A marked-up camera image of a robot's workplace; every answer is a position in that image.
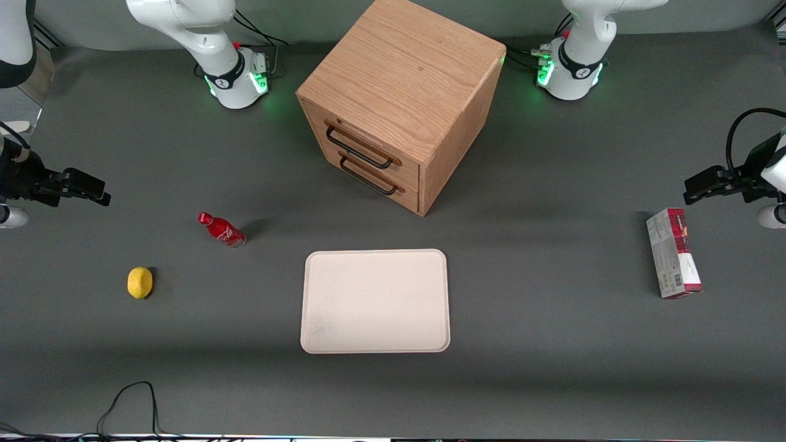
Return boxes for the long black drawer handle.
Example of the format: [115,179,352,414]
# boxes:
[325,125,395,170]

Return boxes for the wooden drawer with long handle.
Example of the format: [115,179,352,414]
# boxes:
[301,97,421,185]

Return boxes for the wooden drawer cabinet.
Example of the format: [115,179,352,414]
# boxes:
[295,0,507,217]

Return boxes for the grey and red carton box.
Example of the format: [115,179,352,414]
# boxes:
[645,207,704,300]

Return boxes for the yellow lemon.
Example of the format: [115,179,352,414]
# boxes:
[127,266,154,300]

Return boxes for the red cola bottle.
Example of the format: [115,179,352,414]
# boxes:
[197,212,247,249]

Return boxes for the cream plastic tray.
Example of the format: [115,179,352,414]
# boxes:
[300,248,451,355]

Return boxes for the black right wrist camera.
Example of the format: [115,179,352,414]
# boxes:
[0,146,63,204]

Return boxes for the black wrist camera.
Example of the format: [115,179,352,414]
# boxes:
[728,132,784,204]
[0,146,63,204]

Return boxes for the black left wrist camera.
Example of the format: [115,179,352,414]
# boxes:
[728,132,784,204]

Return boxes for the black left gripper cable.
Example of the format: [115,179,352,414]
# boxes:
[726,108,786,180]

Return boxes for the black looped table cable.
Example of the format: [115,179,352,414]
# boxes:
[0,381,185,442]

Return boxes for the black left arm base cables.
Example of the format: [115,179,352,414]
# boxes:
[504,11,575,71]

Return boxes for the black arm base cables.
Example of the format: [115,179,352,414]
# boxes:
[504,11,575,71]
[232,9,290,79]

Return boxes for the black right arm base cables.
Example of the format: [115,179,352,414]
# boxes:
[232,9,290,79]

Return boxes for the short black drawer handle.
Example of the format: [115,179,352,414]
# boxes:
[339,155,400,197]

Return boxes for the wooden drawer with short handle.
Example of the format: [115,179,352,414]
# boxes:
[313,138,421,214]

